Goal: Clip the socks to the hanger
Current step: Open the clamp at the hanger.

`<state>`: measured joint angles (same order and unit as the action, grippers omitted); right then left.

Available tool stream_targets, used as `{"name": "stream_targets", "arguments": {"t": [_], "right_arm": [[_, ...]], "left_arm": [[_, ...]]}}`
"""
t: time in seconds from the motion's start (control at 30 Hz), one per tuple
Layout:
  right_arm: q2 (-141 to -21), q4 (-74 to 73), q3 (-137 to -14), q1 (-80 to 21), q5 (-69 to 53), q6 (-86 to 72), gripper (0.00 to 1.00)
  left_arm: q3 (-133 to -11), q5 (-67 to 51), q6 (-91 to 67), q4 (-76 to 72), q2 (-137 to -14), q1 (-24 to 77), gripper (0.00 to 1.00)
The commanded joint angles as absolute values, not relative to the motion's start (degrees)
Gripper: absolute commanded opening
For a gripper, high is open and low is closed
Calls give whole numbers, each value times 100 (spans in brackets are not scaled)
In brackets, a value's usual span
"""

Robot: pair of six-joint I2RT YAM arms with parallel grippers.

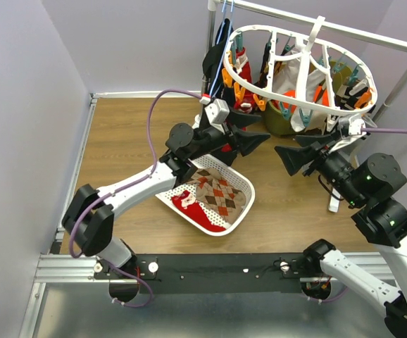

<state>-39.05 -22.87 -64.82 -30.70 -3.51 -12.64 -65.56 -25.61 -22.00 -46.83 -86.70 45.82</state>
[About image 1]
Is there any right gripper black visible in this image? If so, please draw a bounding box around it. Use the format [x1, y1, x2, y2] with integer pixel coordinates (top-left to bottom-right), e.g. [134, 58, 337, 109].
[274, 127, 365, 205]

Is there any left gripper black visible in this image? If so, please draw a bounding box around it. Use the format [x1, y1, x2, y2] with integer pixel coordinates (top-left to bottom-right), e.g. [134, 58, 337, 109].
[187, 104, 270, 162]

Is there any white round clip hanger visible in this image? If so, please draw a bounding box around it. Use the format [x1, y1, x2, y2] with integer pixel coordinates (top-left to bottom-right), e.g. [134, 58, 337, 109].
[222, 16, 377, 125]

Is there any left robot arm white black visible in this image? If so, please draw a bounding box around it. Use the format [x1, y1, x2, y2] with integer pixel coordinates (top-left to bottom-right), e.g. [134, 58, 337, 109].
[61, 112, 270, 278]

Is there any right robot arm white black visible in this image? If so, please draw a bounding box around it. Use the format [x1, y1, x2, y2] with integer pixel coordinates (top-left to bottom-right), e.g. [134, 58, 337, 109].
[275, 135, 407, 337]

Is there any black sock on blue hanger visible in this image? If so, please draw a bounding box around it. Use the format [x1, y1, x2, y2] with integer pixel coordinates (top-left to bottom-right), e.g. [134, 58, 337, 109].
[202, 18, 233, 98]

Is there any white perforated plastic basket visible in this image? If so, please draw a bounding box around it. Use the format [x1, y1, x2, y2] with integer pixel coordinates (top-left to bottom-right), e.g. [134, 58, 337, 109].
[156, 155, 255, 237]

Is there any dark argyle hanging sock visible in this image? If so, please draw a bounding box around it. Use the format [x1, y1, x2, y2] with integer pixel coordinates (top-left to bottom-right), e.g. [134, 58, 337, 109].
[256, 42, 272, 88]

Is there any red hanging sock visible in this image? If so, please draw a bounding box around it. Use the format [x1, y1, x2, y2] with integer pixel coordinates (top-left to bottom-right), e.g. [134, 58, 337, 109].
[234, 48, 252, 83]

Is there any white orange hanging sock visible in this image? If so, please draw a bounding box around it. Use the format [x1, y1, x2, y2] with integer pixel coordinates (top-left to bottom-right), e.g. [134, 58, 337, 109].
[272, 58, 328, 132]

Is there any beige argyle sock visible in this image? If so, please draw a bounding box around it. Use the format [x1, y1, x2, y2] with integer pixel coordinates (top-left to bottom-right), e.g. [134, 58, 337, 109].
[186, 168, 246, 225]

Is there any red santa bear sock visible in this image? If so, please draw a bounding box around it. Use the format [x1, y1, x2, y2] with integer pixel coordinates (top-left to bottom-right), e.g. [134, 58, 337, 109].
[171, 190, 225, 232]

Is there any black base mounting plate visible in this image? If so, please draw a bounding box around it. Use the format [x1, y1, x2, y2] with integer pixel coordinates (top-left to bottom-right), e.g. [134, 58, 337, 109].
[94, 253, 337, 300]

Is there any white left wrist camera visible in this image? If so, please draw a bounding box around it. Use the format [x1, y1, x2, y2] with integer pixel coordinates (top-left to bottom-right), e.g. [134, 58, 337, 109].
[204, 99, 230, 125]

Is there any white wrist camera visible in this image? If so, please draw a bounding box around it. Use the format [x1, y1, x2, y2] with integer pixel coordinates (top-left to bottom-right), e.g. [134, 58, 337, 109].
[204, 99, 230, 125]
[330, 113, 366, 153]

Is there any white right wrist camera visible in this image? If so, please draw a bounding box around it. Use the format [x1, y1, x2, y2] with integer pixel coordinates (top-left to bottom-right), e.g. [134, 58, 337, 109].
[330, 113, 366, 153]

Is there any white drying rack frame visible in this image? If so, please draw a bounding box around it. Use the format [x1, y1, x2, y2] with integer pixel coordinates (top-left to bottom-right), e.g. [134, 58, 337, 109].
[207, 0, 407, 212]

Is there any aluminium rail frame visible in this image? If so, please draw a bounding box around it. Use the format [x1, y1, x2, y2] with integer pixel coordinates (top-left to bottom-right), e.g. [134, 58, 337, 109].
[20, 92, 407, 338]

